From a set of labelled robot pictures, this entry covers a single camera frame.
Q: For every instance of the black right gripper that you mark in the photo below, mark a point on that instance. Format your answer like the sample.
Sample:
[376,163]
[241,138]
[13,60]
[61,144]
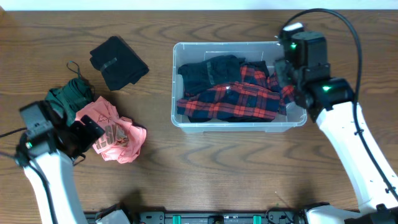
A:
[286,67]

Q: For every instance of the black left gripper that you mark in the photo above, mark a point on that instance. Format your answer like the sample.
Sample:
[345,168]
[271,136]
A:
[86,132]

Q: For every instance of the red plaid flannel shirt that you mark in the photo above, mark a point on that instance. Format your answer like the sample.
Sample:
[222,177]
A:
[257,98]

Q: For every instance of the green garment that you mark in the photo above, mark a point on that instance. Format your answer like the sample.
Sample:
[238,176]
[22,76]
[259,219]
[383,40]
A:
[72,97]

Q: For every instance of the pink garment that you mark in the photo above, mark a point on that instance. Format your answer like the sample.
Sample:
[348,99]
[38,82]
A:
[122,139]

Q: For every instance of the black garment with tape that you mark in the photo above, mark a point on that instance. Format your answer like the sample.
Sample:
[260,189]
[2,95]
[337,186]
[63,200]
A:
[118,63]

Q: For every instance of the dark navy garment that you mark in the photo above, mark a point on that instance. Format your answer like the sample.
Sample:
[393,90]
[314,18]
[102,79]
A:
[198,77]

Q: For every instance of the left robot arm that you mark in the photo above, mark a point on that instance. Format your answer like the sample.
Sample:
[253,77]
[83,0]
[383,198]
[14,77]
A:
[47,152]

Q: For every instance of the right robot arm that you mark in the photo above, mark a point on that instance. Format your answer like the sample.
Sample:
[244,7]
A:
[330,103]

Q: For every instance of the clear plastic storage bin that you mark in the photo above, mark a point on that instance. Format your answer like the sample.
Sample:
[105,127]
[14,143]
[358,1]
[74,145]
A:
[194,52]

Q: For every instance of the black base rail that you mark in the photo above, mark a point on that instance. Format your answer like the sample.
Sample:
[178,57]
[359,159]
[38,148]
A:
[161,216]

